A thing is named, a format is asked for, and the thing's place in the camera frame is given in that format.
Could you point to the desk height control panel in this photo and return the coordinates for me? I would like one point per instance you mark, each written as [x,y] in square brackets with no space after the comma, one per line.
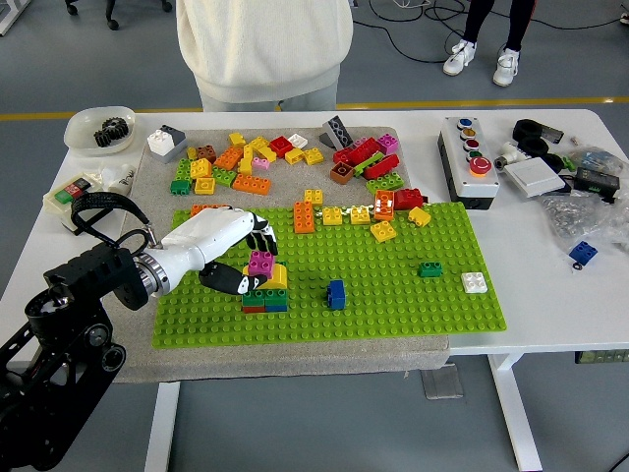
[602,356]

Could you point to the green flat toy plate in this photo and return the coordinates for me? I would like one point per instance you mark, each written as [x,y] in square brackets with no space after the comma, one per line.
[368,164]

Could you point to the green studded baseplate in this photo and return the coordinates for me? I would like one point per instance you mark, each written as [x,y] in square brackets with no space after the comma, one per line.
[393,305]

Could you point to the white small toy brick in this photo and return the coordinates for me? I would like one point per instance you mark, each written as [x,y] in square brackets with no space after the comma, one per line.
[298,140]

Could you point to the grey floor plate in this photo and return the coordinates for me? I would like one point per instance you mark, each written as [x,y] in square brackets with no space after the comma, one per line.
[442,383]

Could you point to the white square toy brick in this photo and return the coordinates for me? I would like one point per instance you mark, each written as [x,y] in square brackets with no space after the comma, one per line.
[474,283]

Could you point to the dark green toy brick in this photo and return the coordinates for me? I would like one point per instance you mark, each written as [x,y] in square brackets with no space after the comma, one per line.
[276,297]
[430,270]
[255,301]

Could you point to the grey-brown mat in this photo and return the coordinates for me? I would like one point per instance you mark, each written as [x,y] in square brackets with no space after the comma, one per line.
[295,364]

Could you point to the white pipe connector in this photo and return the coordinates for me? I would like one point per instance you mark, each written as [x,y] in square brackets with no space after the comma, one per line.
[508,155]

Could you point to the white desk frame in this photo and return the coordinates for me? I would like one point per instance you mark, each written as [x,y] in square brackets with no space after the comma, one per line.
[7,19]

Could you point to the yellow square toy brick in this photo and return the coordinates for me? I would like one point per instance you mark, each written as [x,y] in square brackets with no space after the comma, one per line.
[313,197]
[419,217]
[205,186]
[383,231]
[332,216]
[313,156]
[200,168]
[360,216]

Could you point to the lime green long toy brick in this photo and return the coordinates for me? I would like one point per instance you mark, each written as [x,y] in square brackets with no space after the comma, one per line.
[385,183]

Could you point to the white table leg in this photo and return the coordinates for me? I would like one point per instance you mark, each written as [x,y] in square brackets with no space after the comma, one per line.
[162,428]
[516,418]

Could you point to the black gears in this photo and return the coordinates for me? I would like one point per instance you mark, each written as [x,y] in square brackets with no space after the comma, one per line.
[112,132]

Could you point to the small green toy brick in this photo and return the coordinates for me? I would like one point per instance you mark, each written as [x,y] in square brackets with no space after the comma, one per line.
[180,187]

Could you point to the white table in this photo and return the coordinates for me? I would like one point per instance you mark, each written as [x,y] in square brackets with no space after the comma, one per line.
[540,295]

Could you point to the yellow long toy brick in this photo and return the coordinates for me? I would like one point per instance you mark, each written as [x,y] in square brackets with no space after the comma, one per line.
[256,145]

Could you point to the brown square toy brick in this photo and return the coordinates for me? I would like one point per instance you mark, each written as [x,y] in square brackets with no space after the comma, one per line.
[206,153]
[342,173]

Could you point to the grey metal piece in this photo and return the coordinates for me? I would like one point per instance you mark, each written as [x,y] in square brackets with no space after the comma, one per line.
[554,134]

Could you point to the white plastic bowl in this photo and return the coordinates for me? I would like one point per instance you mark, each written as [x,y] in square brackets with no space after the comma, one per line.
[83,128]

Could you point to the white switch plate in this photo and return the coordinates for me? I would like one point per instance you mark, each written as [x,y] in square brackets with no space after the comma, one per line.
[534,178]

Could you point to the magenta square toy brick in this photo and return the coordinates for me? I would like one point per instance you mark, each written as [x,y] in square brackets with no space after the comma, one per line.
[261,264]
[388,143]

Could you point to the white plastic tube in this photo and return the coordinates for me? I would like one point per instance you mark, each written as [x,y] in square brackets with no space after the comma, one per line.
[122,179]

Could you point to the beige red-green switch box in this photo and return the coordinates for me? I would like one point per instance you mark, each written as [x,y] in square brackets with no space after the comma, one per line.
[59,196]

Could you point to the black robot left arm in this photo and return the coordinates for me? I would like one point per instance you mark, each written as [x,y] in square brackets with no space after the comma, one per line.
[88,275]

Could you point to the small green clip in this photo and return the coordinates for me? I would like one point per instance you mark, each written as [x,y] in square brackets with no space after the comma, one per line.
[569,161]

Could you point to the pink toy brick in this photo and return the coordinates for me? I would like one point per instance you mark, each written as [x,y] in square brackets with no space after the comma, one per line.
[261,163]

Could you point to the clear bag of screws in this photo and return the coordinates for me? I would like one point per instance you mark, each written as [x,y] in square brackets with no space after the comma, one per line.
[580,218]

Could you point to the blue flat toy brick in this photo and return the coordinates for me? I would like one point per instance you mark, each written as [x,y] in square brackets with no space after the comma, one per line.
[276,309]

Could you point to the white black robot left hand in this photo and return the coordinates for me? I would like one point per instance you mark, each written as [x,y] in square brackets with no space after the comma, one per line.
[206,236]

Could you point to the black office chair base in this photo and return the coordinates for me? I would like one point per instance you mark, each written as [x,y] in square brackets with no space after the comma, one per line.
[114,22]

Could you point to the blue tall toy brick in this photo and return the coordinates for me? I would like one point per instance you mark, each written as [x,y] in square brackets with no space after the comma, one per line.
[336,295]

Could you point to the grey white house brick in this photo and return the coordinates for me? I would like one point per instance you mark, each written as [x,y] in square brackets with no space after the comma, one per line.
[166,143]

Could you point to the clear bag of parts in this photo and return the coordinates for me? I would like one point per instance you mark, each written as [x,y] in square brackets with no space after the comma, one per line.
[599,158]

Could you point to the white push-button control box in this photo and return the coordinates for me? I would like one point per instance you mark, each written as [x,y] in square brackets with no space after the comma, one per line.
[469,162]

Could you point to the yellow arched toy brick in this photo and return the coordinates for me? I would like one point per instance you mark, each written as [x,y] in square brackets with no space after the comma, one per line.
[279,279]

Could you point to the black power adapter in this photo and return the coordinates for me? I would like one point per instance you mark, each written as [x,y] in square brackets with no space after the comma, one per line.
[597,180]

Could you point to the red flat toy brick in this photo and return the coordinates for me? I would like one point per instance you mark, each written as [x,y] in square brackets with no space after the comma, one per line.
[253,310]

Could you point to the person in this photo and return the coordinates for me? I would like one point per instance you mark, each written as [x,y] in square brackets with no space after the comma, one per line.
[518,24]
[265,44]

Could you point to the red square toy brick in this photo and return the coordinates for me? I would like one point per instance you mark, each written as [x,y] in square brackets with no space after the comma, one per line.
[281,146]

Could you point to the orange long toy brick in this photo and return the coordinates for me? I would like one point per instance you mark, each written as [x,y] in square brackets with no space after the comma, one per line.
[251,184]
[303,217]
[199,209]

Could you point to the red long toy brick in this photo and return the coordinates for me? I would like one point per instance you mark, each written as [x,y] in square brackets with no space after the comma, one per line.
[385,167]
[363,149]

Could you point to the black tape roll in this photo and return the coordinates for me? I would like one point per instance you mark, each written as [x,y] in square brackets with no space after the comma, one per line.
[525,146]
[557,162]
[521,130]

